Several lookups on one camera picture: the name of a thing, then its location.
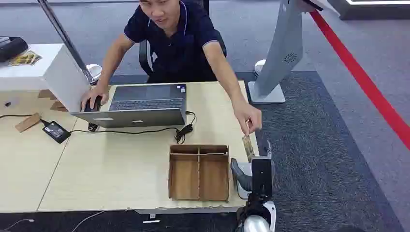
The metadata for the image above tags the person's left hand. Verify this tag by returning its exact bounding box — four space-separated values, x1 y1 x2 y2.
232 99 263 136

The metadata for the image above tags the person's right hand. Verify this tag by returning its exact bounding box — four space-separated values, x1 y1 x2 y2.
80 85 110 112

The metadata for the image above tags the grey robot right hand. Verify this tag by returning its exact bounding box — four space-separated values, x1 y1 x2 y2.
230 140 276 201

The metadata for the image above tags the black computer mouse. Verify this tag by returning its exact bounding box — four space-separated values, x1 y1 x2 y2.
84 96 103 112

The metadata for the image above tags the wooden compartment box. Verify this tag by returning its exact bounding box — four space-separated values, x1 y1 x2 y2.
168 144 231 203

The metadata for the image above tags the pale grey card pack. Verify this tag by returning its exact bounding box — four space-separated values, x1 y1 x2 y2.
236 161 254 201

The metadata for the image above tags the white cabinet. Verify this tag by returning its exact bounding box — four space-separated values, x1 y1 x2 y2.
0 43 92 113

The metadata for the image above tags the small wooden piece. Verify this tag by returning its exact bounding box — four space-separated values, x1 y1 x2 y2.
38 89 58 100

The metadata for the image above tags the white round base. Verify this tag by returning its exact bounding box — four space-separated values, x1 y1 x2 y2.
254 59 267 77

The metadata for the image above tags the black power adapter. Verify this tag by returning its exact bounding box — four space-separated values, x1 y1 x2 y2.
42 120 72 144

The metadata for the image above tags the grey laptop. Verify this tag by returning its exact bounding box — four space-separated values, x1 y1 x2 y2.
70 84 188 129

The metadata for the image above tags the dark grey rug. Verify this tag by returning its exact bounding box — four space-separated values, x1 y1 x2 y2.
0 70 405 232

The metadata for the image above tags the black office chair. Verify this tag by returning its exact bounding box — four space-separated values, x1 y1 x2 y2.
138 0 227 77

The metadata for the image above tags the metal pole with round base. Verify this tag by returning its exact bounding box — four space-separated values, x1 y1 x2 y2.
37 0 103 86

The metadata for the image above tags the long wooden block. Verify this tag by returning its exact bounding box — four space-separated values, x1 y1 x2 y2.
15 113 42 133

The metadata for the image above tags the yellow printed pamphlet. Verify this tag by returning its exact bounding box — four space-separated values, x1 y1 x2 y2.
8 50 43 67

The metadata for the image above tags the grey kiosk stand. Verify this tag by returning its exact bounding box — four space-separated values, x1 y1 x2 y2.
248 0 341 105

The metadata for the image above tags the black bag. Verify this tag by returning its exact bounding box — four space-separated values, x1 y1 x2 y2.
0 36 29 63

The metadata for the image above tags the person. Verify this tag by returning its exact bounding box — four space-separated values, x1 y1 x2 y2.
80 0 263 136

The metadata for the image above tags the dark lit platform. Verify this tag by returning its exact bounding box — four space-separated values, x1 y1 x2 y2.
326 0 410 21

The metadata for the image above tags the black laptop charger cable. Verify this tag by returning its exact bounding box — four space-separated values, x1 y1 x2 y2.
70 111 197 145

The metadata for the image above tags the black mains cord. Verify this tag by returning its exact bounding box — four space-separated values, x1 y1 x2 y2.
0 114 49 126

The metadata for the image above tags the thin white cable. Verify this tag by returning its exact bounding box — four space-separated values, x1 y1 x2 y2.
71 210 106 232
0 219 35 232

